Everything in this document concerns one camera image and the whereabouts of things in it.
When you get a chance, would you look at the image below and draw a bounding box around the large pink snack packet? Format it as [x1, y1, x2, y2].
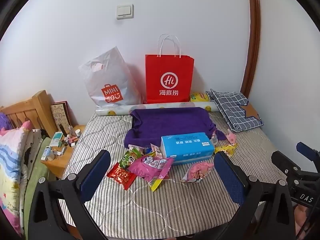
[180, 160, 215, 183]

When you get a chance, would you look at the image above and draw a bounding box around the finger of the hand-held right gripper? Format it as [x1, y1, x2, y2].
[271, 151, 303, 178]
[296, 142, 320, 162]

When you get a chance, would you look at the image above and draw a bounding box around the framed picture card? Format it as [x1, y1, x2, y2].
[50, 101, 71, 130]

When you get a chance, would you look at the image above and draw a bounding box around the striped mattress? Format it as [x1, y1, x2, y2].
[59, 110, 288, 238]

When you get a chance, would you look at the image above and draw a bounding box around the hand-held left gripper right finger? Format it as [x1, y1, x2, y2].
[214, 151, 297, 240]

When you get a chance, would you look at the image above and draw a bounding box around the green snack packet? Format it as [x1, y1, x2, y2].
[118, 148, 143, 170]

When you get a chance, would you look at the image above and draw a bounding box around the red paper bag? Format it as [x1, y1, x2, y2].
[145, 34, 195, 103]

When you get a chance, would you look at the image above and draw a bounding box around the wrapping paper roll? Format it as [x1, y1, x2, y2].
[95, 101, 218, 117]

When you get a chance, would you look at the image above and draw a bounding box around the white light switch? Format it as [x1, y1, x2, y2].
[116, 4, 134, 20]

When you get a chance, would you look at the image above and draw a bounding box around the black white patterned pillow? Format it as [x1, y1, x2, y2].
[31, 129, 43, 173]

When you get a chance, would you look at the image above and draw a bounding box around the white blue box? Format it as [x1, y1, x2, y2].
[41, 147, 52, 161]

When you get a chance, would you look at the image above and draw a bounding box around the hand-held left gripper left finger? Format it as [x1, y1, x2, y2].
[28, 149, 112, 240]

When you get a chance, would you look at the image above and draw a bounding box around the white plastic bag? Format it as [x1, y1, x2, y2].
[78, 46, 142, 107]

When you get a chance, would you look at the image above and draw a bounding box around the person's right hand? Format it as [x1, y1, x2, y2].
[293, 204, 312, 239]

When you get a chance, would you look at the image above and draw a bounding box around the wooden headboard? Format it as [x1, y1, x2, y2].
[0, 90, 58, 139]

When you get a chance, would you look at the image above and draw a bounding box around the folded checked cloth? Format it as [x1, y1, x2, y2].
[205, 89, 265, 132]

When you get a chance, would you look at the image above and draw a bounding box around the colourful striped pillow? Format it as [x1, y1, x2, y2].
[0, 120, 34, 235]

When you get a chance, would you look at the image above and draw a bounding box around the wooden door frame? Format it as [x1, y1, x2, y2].
[239, 0, 262, 97]

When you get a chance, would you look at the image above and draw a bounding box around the wooden nightstand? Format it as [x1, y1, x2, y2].
[41, 125, 86, 179]

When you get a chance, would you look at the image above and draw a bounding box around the green blanket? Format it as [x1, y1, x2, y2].
[24, 137, 58, 230]

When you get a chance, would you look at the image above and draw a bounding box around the teal white box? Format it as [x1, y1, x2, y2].
[49, 132, 63, 147]

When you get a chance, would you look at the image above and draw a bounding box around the yellow bag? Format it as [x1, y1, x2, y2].
[189, 92, 210, 103]

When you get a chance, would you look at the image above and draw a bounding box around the pink red white packet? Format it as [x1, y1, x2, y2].
[226, 129, 237, 143]

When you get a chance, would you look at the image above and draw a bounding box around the group of small toiletries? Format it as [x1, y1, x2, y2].
[59, 127, 83, 148]

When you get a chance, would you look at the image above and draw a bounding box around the red snack packet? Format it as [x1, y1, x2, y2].
[107, 162, 137, 190]

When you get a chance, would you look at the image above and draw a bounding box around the blue tissue pack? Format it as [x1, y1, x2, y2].
[160, 132, 216, 166]

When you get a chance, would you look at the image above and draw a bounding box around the yellow triangular snack packet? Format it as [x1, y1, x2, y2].
[214, 143, 238, 158]

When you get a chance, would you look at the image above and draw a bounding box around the purple towel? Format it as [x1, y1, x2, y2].
[124, 107, 227, 150]

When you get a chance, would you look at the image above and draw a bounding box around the purple plush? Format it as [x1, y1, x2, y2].
[0, 112, 13, 130]

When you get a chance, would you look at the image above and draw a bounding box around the magenta snack packet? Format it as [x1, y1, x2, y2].
[127, 152, 174, 192]

